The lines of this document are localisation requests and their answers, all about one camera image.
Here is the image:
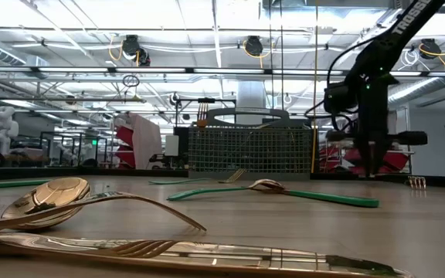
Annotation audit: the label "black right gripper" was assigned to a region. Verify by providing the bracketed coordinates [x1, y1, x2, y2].
[324, 75, 428, 178]

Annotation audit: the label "gold fork tines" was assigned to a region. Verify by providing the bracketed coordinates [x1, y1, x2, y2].
[406, 175, 427, 191]

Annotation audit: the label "gold spoon green handle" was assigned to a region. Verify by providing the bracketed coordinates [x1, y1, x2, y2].
[248, 178, 381, 209]
[0, 176, 92, 232]

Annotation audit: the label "gold knife green handle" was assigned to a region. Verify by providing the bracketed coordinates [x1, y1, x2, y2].
[0, 231, 415, 278]
[0, 178, 53, 191]

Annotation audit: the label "green handled gold utensil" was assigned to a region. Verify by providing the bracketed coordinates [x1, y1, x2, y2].
[166, 185, 253, 202]

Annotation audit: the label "grey plastic silverware caddy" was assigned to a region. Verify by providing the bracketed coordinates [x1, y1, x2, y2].
[187, 107, 314, 181]

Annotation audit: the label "red storage bin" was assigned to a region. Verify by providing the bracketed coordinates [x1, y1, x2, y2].
[380, 150, 409, 174]
[114, 124, 137, 169]
[318, 145, 358, 175]

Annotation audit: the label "metal shelf rack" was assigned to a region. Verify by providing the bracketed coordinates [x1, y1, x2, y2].
[318, 106, 416, 175]

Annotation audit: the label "white column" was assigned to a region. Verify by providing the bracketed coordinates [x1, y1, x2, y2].
[236, 80, 267, 127]

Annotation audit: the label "black metal bar stand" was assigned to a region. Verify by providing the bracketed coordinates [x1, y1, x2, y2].
[174, 97, 238, 131]

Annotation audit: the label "black equipment cabinet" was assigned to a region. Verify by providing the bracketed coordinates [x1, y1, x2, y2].
[172, 126, 192, 171]

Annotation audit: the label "pink white panel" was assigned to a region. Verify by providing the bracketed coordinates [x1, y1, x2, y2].
[128, 112, 164, 171]

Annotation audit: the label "long ceiling light strip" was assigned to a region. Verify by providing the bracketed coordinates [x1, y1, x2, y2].
[0, 66, 445, 77]

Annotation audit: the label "white robot figure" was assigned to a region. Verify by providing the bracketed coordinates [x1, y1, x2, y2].
[0, 106, 21, 155]

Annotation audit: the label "black aluminium table frame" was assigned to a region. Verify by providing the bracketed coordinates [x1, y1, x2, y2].
[0, 166, 445, 188]

